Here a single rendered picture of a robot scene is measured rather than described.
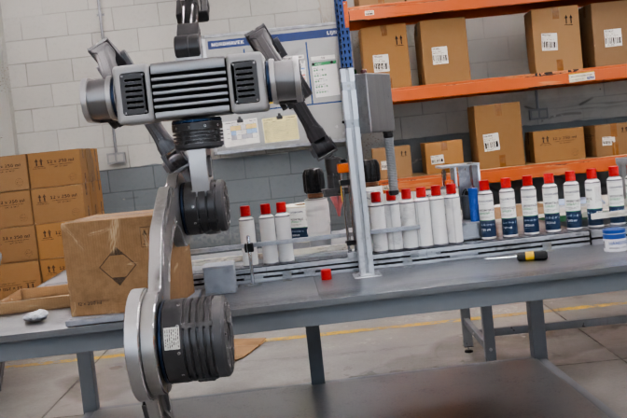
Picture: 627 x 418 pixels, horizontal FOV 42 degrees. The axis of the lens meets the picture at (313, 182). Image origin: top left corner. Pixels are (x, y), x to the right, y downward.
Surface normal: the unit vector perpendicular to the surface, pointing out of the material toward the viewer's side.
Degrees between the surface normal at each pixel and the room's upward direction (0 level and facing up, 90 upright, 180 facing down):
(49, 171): 90
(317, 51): 90
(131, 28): 90
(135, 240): 90
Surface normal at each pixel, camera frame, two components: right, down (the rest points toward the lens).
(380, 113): 0.84, -0.06
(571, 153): -0.02, 0.07
